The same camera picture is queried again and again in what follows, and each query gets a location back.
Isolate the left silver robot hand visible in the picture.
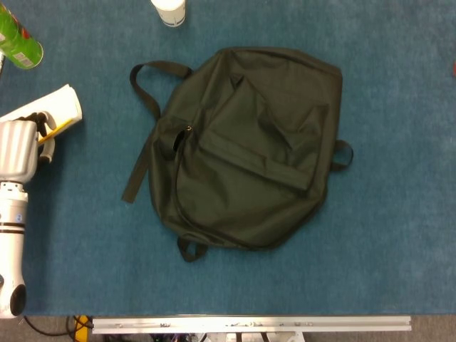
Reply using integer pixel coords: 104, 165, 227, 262
0, 110, 57, 185

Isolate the white yellow book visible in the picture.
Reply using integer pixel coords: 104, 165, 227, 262
0, 83, 83, 145

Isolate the black fabric backpack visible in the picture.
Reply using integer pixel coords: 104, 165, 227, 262
121, 46, 354, 264

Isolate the green cylindrical can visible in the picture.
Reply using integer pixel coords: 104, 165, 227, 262
0, 2, 44, 70

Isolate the yellow orange box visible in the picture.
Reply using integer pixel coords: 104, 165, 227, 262
73, 315, 94, 342

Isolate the white paper cup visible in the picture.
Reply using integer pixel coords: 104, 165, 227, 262
150, 0, 187, 28

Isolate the blue felt table cover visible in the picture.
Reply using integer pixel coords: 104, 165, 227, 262
0, 0, 456, 317

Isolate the black floor cable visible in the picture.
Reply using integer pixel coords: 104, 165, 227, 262
23, 315, 78, 338

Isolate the aluminium profile rail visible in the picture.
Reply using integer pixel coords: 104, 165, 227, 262
91, 315, 413, 335

